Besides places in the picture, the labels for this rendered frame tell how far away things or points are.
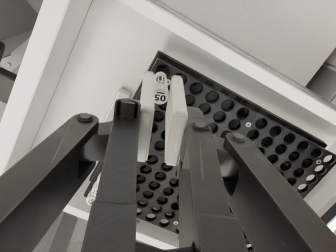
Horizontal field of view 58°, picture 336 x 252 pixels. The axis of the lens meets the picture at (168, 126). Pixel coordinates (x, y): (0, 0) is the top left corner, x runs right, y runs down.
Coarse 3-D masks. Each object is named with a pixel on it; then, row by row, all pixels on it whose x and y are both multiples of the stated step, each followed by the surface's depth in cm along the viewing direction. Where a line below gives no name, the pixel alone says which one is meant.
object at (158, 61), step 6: (156, 60) 27; (162, 60) 28; (156, 66) 28; (168, 66) 28; (174, 66) 28; (156, 72) 28; (168, 72) 28; (168, 78) 28; (138, 96) 29; (102, 162) 32; (96, 174) 33; (90, 186) 33; (84, 192) 34
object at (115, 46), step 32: (96, 0) 31; (128, 0) 26; (96, 32) 32; (128, 32) 32; (160, 32) 33; (192, 32) 27; (96, 64) 34; (128, 64) 34; (192, 64) 34; (224, 64) 34; (256, 64) 29; (64, 96) 36; (96, 96) 36; (256, 96) 36; (288, 96) 30; (320, 96) 35; (320, 128) 38; (320, 192) 37
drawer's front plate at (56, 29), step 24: (48, 0) 22; (72, 0) 23; (48, 24) 23; (72, 24) 27; (48, 48) 24; (72, 48) 33; (24, 72) 25; (48, 72) 27; (24, 96) 26; (48, 96) 33; (24, 120) 27; (0, 144) 28; (24, 144) 33; (0, 168) 29
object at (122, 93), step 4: (120, 88) 35; (120, 92) 34; (124, 92) 34; (128, 92) 35; (116, 96) 34; (120, 96) 34; (124, 96) 34; (128, 96) 34; (112, 104) 35; (112, 108) 35; (108, 112) 35; (112, 112) 35; (108, 116) 35; (112, 116) 35; (104, 120) 36; (108, 120) 36
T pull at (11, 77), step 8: (0, 48) 26; (0, 56) 27; (0, 72) 27; (8, 72) 27; (0, 80) 27; (8, 80) 27; (0, 88) 27; (8, 88) 27; (0, 96) 28; (8, 96) 28
